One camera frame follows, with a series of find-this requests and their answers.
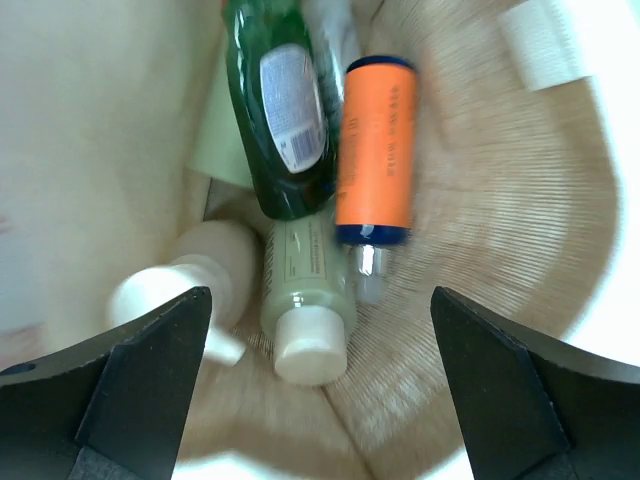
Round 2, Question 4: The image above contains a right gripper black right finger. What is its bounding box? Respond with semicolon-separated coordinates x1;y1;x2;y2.
430;287;639;479

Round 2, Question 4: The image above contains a green dish soap bottle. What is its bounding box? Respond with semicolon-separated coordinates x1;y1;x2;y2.
221;1;336;221

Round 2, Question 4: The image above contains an orange spray bottle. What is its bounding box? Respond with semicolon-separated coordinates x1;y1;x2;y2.
335;55;418;304

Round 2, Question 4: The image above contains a brown canvas tote bag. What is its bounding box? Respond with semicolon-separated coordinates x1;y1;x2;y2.
1;1;639;479

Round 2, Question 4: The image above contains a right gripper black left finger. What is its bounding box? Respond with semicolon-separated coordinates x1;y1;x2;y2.
1;287;212;479

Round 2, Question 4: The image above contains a beige pump bottle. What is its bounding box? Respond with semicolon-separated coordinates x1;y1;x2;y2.
106;220;260;366

